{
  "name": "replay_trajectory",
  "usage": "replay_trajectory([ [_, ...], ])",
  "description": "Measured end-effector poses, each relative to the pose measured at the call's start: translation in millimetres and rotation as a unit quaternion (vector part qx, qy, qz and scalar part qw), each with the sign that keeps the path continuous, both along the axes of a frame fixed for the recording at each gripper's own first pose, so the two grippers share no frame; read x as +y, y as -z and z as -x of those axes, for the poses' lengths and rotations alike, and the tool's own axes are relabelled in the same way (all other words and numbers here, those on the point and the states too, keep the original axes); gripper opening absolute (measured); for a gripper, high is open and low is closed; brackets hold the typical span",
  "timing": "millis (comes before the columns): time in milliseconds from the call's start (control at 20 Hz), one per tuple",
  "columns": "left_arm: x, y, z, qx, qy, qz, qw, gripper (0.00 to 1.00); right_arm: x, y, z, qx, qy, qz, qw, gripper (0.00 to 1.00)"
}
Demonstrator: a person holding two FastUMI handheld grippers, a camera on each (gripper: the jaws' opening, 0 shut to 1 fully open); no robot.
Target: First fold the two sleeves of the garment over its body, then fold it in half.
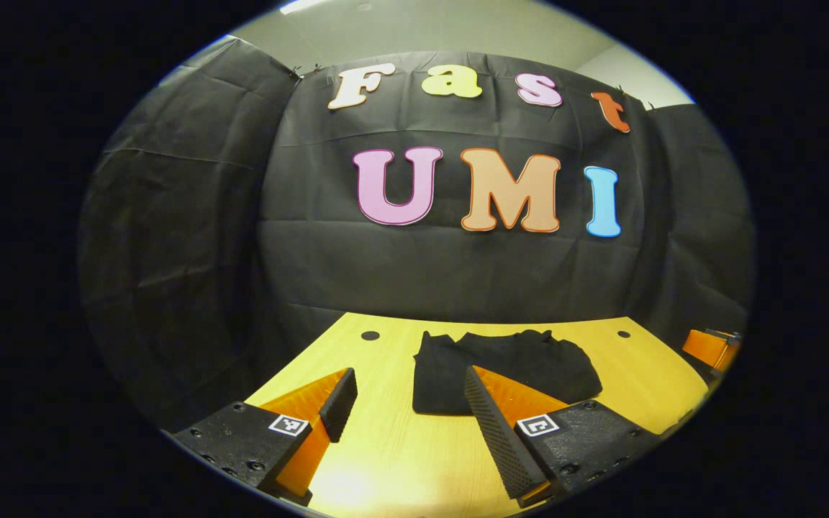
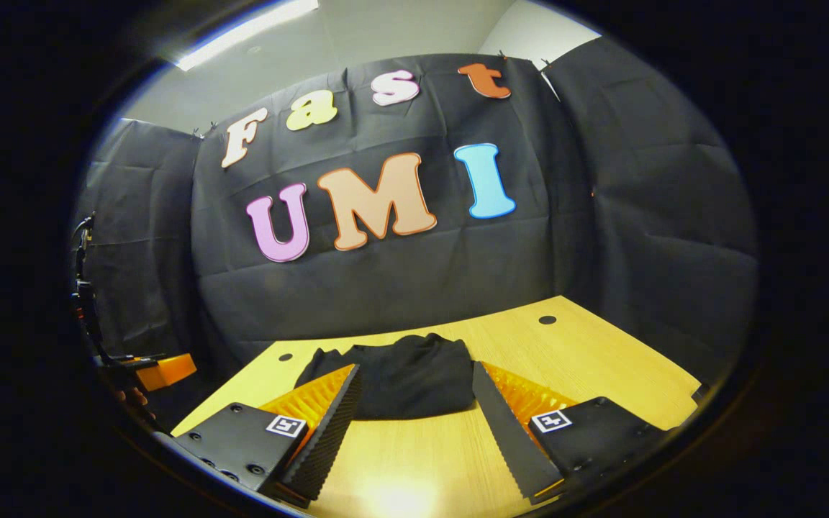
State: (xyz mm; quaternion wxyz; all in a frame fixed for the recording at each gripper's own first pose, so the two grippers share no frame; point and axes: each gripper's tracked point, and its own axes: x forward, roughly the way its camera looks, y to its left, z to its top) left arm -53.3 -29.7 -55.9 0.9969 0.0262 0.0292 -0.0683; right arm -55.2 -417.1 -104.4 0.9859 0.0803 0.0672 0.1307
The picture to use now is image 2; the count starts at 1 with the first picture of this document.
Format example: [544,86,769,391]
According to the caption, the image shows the black backdrop cloth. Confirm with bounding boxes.
[73,36,758,404]

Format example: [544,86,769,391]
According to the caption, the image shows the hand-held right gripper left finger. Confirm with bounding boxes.
[170,363,363,510]

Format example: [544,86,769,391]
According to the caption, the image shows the black buttoned cardigan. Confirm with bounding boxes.
[294,332,476,422]

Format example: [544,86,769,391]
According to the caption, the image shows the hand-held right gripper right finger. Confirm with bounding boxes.
[472,361,667,504]

